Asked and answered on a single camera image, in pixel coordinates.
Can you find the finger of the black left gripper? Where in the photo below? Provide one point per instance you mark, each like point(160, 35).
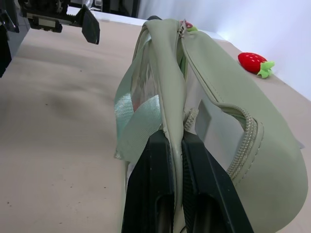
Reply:
point(91, 26)
point(8, 20)

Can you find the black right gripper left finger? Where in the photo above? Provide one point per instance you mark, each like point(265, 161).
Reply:
point(150, 184)

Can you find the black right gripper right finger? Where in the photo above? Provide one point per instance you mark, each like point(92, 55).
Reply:
point(209, 199)

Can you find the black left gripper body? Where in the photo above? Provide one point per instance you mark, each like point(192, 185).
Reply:
point(46, 14)

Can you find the green zip pouch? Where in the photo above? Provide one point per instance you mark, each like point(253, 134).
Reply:
point(218, 80)

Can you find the red strawberry plush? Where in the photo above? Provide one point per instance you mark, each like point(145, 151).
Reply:
point(250, 61)

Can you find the black bulky object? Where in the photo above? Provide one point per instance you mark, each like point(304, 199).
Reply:
point(4, 53)

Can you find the black background equipment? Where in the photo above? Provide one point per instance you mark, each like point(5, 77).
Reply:
point(119, 5)

